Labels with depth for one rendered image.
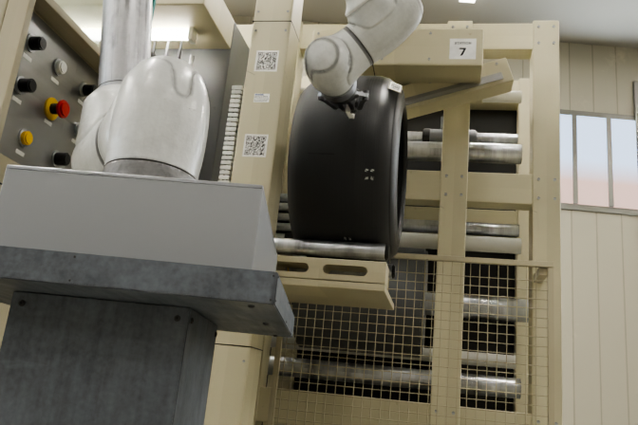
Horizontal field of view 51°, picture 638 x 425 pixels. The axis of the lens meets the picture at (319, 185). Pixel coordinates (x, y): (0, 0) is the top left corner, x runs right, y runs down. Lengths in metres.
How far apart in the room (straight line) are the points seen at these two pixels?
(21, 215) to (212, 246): 0.27
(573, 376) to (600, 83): 2.47
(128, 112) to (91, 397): 0.44
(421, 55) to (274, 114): 0.61
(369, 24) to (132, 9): 0.48
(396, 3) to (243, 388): 1.10
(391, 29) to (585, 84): 4.88
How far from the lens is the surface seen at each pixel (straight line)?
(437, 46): 2.44
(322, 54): 1.40
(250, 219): 0.94
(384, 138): 1.81
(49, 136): 1.66
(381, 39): 1.46
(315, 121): 1.84
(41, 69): 1.64
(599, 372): 5.67
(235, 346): 1.95
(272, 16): 2.27
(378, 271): 1.80
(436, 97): 2.50
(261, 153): 2.06
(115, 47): 1.41
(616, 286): 5.80
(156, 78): 1.15
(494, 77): 2.53
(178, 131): 1.11
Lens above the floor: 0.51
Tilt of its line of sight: 17 degrees up
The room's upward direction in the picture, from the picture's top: 6 degrees clockwise
